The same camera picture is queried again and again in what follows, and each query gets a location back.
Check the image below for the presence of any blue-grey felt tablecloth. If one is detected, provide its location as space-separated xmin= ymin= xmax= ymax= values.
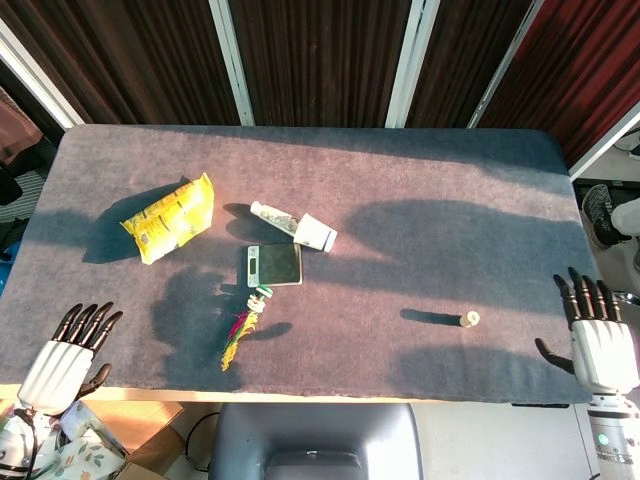
xmin=0 ymin=123 xmax=629 ymax=405

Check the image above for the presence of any black floor cable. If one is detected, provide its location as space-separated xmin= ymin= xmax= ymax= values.
xmin=187 ymin=410 xmax=221 ymax=471

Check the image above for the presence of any white paper cup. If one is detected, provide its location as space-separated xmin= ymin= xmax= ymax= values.
xmin=292 ymin=212 xmax=339 ymax=253

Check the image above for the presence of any white partition frame post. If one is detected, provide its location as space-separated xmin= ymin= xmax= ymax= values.
xmin=208 ymin=0 xmax=256 ymax=126
xmin=567 ymin=102 xmax=640 ymax=181
xmin=384 ymin=0 xmax=441 ymax=129
xmin=467 ymin=0 xmax=544 ymax=130
xmin=0 ymin=19 xmax=84 ymax=130

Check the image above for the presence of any floral patterned cloth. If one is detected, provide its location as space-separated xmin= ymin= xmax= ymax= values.
xmin=29 ymin=404 xmax=126 ymax=480

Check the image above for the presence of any brown fabric seat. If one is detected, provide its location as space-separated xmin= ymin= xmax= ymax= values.
xmin=0 ymin=89 xmax=44 ymax=166

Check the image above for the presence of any person's leg in white trousers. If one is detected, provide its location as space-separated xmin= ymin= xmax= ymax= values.
xmin=608 ymin=197 xmax=640 ymax=235

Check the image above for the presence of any brown cardboard box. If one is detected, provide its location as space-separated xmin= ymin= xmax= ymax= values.
xmin=79 ymin=399 xmax=186 ymax=480

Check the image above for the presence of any silver digital pocket scale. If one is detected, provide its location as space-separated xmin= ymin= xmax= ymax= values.
xmin=246 ymin=243 xmax=304 ymax=288

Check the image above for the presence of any colourful feather shuttlecock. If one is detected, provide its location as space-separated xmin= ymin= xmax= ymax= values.
xmin=219 ymin=284 xmax=275 ymax=373

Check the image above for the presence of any grey robot torso base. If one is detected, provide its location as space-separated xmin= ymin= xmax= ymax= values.
xmin=208 ymin=402 xmax=424 ymax=480

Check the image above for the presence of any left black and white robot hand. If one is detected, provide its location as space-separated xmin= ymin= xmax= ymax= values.
xmin=17 ymin=301 xmax=124 ymax=415

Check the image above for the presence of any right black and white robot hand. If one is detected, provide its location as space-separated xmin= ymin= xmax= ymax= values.
xmin=534 ymin=266 xmax=640 ymax=399

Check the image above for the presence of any dark grey sneaker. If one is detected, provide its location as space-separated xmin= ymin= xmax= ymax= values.
xmin=579 ymin=184 xmax=621 ymax=250

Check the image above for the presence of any yellow snack bag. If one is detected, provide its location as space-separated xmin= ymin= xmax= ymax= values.
xmin=119 ymin=172 xmax=216 ymax=265

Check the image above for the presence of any white printed squeeze tube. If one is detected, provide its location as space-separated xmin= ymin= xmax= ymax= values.
xmin=249 ymin=200 xmax=301 ymax=236

